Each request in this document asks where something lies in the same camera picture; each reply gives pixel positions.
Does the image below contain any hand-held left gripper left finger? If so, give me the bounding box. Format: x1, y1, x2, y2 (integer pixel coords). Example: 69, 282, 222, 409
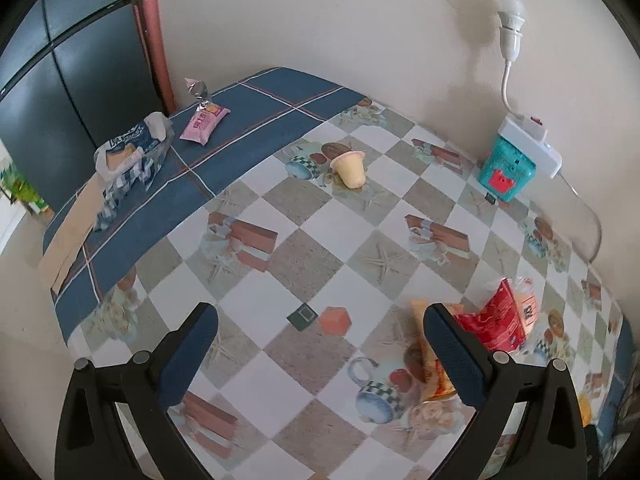
55, 302, 220, 480

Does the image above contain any green printed bag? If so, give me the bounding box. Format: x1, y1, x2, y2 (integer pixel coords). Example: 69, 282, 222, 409
0, 155, 53, 216

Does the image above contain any yellow pudding cup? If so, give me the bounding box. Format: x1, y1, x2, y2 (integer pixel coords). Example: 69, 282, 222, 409
331, 150, 367, 188

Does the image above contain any tan cardboard sheet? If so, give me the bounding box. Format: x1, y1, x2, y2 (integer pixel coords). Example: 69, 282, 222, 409
37, 177, 108, 293

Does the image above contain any clear plastic sheet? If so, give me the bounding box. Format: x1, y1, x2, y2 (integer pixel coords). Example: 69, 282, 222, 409
557, 172, 603, 263

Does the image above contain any blue and white checked bag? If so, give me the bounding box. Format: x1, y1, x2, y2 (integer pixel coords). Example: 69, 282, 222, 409
94, 111, 176, 231

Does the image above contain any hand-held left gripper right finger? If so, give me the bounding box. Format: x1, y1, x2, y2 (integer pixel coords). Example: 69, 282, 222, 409
423, 302, 588, 480

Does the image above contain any white power strip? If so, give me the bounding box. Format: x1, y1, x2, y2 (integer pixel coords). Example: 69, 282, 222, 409
496, 115, 563, 180

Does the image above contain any small pink snack packet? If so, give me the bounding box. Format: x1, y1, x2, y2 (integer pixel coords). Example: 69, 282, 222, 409
180, 103, 231, 147

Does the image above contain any white gooseneck bulb lamp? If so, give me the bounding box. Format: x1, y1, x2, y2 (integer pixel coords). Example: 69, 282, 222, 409
495, 0, 549, 142

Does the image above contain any silver candy wrapper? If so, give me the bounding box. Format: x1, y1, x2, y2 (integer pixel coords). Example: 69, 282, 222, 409
184, 77, 213, 106

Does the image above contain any teal box with red crab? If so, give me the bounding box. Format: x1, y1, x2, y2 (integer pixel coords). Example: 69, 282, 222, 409
477, 134, 537, 202

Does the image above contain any tan pastry packet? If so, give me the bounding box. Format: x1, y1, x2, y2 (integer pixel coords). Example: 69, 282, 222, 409
410, 299, 458, 403

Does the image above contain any copper coloured pipe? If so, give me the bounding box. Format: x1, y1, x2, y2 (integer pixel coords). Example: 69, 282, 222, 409
131, 0, 176, 113

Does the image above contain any dark cabinet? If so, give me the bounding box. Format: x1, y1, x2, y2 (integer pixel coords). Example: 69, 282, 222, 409
0, 0, 168, 211

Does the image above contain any red snack packet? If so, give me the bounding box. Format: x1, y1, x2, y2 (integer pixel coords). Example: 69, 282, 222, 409
452, 277, 539, 356

